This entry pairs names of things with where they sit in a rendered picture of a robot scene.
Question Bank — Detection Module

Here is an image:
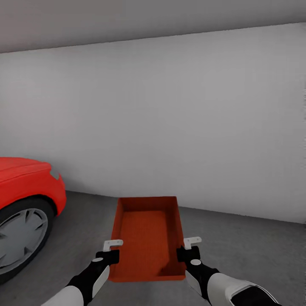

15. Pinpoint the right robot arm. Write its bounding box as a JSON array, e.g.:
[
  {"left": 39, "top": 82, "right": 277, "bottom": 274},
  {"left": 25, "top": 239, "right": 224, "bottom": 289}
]
[{"left": 176, "top": 237, "right": 282, "bottom": 306}]

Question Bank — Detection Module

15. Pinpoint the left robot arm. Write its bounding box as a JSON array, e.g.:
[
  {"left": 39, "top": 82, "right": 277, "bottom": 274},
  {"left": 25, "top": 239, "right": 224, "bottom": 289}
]
[{"left": 41, "top": 239, "right": 123, "bottom": 306}]

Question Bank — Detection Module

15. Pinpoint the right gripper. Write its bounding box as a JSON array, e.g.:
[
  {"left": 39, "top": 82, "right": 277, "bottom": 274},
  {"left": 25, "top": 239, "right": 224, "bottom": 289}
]
[{"left": 176, "top": 246, "right": 201, "bottom": 262}]

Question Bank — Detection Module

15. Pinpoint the storage box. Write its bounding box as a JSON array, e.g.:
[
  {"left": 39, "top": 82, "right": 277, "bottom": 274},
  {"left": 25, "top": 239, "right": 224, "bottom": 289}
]
[{"left": 108, "top": 196, "right": 188, "bottom": 283}]

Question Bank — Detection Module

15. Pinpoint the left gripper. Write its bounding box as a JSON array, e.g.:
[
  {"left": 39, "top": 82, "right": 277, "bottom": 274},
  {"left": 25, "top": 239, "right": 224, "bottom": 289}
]
[{"left": 96, "top": 249, "right": 119, "bottom": 265}]

